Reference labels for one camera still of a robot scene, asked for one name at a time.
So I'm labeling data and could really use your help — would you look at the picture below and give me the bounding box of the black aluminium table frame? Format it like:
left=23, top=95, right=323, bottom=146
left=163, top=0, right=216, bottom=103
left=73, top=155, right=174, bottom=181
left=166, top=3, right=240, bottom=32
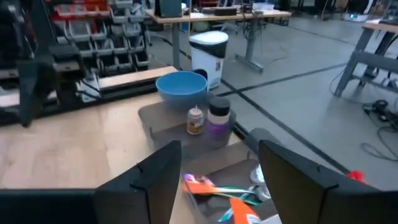
left=0, top=79, right=159, bottom=125

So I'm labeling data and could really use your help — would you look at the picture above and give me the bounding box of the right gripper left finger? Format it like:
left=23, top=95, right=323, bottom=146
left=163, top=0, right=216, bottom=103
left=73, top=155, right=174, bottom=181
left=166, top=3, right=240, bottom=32
left=95, top=139, right=183, bottom=224

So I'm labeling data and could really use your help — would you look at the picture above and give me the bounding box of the storage rack with bins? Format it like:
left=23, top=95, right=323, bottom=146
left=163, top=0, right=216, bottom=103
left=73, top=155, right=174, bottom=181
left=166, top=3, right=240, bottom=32
left=46, top=0, right=150, bottom=75

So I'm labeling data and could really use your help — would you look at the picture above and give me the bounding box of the iridescent purple spoon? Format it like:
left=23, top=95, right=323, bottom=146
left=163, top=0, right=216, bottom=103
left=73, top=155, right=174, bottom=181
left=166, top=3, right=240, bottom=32
left=182, top=172, right=201, bottom=185

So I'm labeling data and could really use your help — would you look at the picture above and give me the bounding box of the grey translucent bin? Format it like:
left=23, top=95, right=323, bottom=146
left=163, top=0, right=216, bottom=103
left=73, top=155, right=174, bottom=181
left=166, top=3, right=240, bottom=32
left=182, top=149, right=282, bottom=224
left=138, top=100, right=238, bottom=150

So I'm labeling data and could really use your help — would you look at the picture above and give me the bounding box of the orange handled silver spoon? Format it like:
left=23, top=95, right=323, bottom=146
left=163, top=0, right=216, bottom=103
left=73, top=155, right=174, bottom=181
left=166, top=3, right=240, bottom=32
left=182, top=164, right=271, bottom=202

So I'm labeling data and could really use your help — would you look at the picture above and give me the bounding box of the grey leg workbench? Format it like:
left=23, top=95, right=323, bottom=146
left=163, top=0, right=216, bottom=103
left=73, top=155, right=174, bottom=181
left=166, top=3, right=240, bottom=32
left=334, top=20, right=398, bottom=97

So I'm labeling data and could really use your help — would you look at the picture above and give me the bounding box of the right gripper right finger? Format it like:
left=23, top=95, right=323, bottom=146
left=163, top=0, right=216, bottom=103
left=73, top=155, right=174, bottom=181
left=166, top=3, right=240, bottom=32
left=257, top=139, right=398, bottom=224

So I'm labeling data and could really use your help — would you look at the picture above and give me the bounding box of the wooden top background table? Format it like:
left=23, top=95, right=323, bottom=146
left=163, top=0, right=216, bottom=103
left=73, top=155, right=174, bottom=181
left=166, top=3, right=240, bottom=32
left=144, top=9, right=293, bottom=74

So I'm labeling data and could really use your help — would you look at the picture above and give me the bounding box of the iridescent spoon teal handle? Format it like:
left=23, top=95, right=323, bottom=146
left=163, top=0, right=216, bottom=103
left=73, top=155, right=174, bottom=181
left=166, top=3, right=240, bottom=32
left=214, top=192, right=262, bottom=207

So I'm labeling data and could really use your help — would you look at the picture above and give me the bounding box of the blue bowl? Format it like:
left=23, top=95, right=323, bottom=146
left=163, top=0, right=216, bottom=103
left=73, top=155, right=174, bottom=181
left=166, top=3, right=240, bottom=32
left=155, top=70, right=208, bottom=108

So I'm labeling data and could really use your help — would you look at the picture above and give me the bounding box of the white trash can black rim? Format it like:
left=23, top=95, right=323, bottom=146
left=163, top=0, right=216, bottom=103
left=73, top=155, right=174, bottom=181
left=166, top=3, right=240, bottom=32
left=188, top=30, right=229, bottom=91

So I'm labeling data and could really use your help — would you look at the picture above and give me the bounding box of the black power strip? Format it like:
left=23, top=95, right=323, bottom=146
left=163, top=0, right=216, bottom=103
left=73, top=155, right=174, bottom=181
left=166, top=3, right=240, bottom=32
left=363, top=99, right=390, bottom=123

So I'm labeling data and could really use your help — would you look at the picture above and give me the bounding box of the blue white patterned handle spoon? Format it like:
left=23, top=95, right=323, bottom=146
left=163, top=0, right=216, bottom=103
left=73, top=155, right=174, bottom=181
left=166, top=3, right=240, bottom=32
left=217, top=207, right=234, bottom=223

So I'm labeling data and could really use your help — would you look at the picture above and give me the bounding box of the purple label bottle black cap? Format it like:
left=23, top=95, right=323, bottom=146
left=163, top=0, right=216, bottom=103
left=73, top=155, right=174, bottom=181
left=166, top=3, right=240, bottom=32
left=206, top=96, right=231, bottom=139

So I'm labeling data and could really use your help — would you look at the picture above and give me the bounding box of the small glass jar orange label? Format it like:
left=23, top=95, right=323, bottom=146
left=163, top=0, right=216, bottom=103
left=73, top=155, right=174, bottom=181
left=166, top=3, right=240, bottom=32
left=186, top=105, right=205, bottom=136

